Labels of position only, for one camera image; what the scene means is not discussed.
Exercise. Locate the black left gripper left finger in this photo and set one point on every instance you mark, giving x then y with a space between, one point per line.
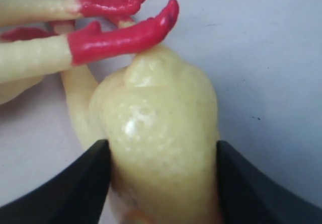
76 195

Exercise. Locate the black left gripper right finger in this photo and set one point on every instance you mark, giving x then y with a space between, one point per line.
246 195

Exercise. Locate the headless rubber chicken body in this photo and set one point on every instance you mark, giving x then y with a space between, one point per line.
159 115

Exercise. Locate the whole rubber chicken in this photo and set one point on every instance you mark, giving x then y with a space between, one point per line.
11 90
34 52

